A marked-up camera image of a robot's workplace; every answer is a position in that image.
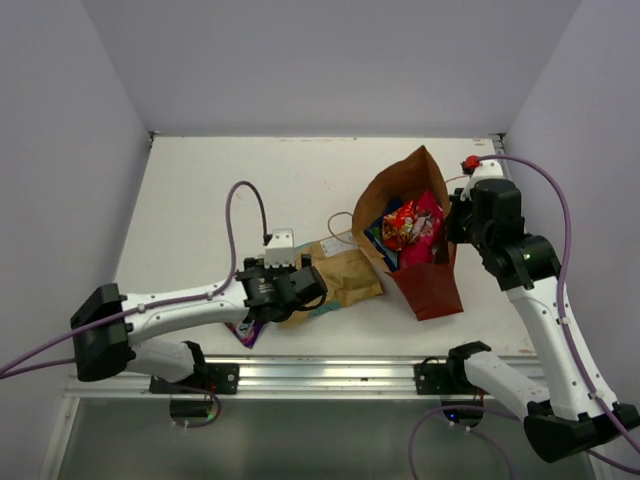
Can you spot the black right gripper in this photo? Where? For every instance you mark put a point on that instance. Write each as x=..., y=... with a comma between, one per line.
x=459, y=203

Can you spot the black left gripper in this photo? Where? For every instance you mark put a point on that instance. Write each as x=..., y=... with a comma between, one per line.
x=252, y=261

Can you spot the purple candy bag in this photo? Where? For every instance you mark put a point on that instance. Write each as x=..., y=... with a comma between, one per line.
x=246, y=332

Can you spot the pink chips bag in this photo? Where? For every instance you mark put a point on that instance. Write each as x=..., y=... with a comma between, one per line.
x=422, y=231

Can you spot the tan kraft snack bag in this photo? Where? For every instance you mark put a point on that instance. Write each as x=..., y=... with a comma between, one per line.
x=346, y=271

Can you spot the red brown paper bag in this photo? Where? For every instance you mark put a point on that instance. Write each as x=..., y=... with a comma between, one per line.
x=429, y=288

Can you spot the red rice cracker bag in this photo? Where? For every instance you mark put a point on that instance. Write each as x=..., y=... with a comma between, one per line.
x=398, y=227

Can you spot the blue snack bag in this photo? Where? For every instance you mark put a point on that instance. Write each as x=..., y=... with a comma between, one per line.
x=374, y=235

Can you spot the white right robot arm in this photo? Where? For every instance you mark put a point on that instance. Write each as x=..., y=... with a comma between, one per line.
x=575, y=410

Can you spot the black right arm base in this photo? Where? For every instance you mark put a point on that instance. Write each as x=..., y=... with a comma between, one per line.
x=432, y=377

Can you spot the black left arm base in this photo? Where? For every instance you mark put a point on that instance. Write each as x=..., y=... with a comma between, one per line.
x=216, y=378

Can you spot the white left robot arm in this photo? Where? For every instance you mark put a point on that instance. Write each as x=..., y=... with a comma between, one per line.
x=116, y=332

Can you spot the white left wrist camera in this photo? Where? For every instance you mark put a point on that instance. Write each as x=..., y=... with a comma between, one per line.
x=280, y=249

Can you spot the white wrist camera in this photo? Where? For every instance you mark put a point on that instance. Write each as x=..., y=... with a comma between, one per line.
x=280, y=249
x=477, y=169

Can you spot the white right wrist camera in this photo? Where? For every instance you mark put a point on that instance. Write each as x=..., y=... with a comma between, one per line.
x=477, y=169

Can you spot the aluminium mounting rail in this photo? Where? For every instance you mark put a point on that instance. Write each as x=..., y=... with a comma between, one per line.
x=290, y=377

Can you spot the metal table corner bracket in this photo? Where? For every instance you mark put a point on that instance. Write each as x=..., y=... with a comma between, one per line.
x=152, y=135

